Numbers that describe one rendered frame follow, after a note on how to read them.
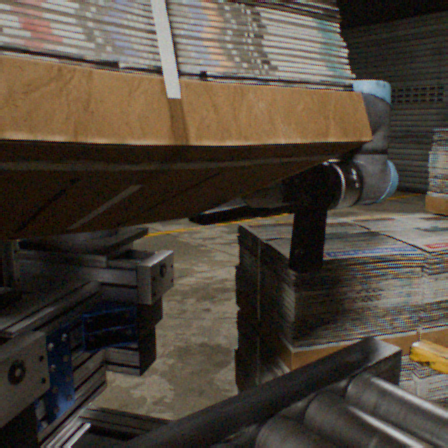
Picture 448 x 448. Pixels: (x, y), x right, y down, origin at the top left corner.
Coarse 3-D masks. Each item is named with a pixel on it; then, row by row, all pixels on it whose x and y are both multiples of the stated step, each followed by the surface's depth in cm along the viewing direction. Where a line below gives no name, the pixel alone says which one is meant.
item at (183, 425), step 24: (336, 360) 54; (360, 360) 54; (384, 360) 54; (264, 384) 49; (288, 384) 49; (312, 384) 49; (336, 384) 49; (216, 408) 45; (240, 408) 45; (264, 408) 44; (288, 408) 45; (168, 432) 41; (192, 432) 41; (216, 432) 41; (240, 432) 41
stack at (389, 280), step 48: (240, 240) 118; (288, 240) 101; (336, 240) 101; (384, 240) 101; (432, 240) 101; (240, 288) 119; (288, 288) 89; (336, 288) 88; (384, 288) 92; (432, 288) 96; (240, 336) 124; (288, 336) 90; (336, 336) 91; (384, 336) 94; (432, 384) 100
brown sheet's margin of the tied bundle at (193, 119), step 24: (144, 96) 27; (192, 96) 29; (144, 120) 27; (168, 120) 28; (192, 120) 29; (216, 120) 30; (144, 144) 26; (168, 144) 27; (192, 144) 28; (216, 144) 29
